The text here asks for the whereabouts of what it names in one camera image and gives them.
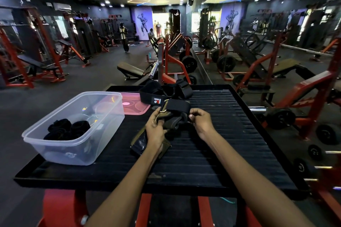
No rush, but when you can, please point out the person's right hand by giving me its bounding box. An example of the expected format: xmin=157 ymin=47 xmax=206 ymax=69
xmin=188 ymin=108 xmax=217 ymax=142

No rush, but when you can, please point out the person's left hand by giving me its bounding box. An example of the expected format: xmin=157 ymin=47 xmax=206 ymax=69
xmin=145 ymin=106 xmax=168 ymax=153

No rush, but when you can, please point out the clear plastic container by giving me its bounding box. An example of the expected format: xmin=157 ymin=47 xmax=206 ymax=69
xmin=22 ymin=91 xmax=126 ymax=166

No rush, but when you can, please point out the person's right forearm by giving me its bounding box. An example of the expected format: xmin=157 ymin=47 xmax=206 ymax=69
xmin=206 ymin=131 xmax=316 ymax=227

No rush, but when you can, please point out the person's left forearm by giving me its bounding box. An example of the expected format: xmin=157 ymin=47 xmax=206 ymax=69
xmin=85 ymin=142 xmax=166 ymax=227

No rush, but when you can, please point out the pink plastic lid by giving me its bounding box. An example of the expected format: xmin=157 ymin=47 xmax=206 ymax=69
xmin=106 ymin=92 xmax=152 ymax=116

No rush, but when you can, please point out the black ribbed platform tray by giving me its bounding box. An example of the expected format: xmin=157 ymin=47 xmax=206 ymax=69
xmin=13 ymin=84 xmax=309 ymax=227

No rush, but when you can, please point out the chrome barbell sleeve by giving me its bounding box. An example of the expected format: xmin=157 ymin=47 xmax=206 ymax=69
xmin=148 ymin=62 xmax=159 ymax=80

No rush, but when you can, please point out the black weight plate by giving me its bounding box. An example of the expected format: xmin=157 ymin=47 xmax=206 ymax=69
xmin=182 ymin=55 xmax=198 ymax=73

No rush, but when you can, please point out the black low bench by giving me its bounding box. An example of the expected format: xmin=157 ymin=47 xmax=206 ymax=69
xmin=117 ymin=62 xmax=146 ymax=81

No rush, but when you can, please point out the red plate-loaded machine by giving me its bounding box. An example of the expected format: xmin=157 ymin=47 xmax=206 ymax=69
xmin=157 ymin=34 xmax=198 ymax=85

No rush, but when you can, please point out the black weight stack machine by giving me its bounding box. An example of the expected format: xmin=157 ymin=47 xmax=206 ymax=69
xmin=73 ymin=16 xmax=95 ymax=56

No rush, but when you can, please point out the red incline bench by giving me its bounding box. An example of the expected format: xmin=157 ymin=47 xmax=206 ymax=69
xmin=57 ymin=39 xmax=91 ymax=68

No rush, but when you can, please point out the red power rack with bench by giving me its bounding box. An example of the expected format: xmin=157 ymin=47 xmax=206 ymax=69
xmin=0 ymin=6 xmax=69 ymax=89

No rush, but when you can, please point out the white air conditioner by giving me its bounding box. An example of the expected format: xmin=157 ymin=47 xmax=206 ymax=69
xmin=53 ymin=2 xmax=72 ymax=11

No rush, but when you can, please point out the black cable tower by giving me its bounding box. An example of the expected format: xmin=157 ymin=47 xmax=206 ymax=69
xmin=168 ymin=9 xmax=181 ymax=36

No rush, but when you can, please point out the purple bodybuilder wall mural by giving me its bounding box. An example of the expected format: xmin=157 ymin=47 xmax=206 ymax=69
xmin=132 ymin=6 xmax=154 ymax=41

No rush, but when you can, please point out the large wall mirror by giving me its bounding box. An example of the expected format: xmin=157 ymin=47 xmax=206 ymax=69
xmin=190 ymin=0 xmax=341 ymax=195

